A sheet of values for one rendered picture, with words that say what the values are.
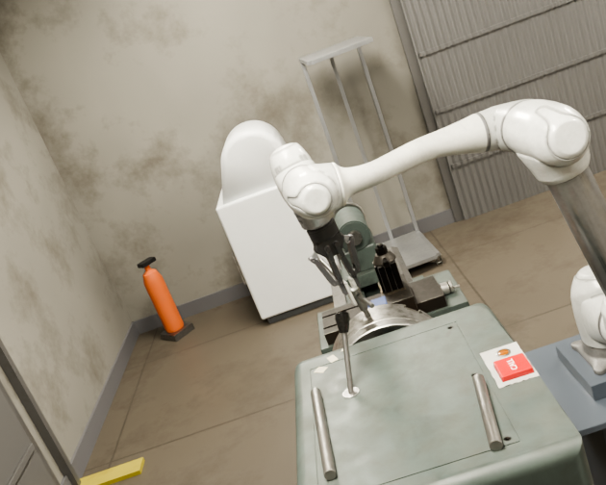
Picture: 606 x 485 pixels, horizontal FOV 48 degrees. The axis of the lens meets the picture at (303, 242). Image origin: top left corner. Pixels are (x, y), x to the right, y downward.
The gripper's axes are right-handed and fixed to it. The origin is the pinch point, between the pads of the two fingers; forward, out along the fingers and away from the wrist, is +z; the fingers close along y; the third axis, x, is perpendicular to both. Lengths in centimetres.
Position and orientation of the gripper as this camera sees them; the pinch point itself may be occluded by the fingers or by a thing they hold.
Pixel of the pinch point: (352, 291)
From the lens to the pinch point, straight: 177.0
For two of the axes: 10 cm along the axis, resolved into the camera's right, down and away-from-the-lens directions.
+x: 2.9, 1.9, -9.4
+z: 4.3, 8.5, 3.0
